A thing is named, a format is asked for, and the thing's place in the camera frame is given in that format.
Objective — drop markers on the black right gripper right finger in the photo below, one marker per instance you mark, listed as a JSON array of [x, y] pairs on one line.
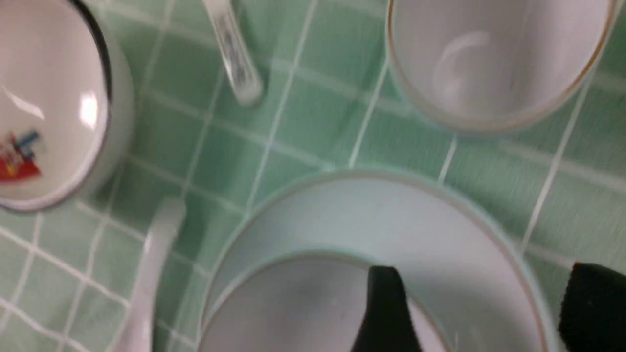
[[593, 310]]

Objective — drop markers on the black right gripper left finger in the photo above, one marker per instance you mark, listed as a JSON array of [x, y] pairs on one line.
[[386, 325]]

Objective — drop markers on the pale blue ceramic spoon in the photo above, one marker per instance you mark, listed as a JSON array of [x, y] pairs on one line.
[[137, 331]]

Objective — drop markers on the pale blue ceramic cup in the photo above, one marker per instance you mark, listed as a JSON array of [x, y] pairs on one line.
[[490, 67]]

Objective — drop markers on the pale blue ceramic bowl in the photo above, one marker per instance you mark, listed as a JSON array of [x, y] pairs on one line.
[[306, 303]]

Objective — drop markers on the pale blue ceramic plate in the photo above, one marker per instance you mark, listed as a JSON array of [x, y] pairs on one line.
[[455, 261]]

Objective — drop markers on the green checked tablecloth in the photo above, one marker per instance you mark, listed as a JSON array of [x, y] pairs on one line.
[[330, 103]]

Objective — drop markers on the white spoon with print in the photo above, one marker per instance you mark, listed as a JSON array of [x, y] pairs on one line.
[[242, 74]]

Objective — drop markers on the white bowl black rim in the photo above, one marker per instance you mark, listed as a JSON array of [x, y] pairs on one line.
[[67, 103]]

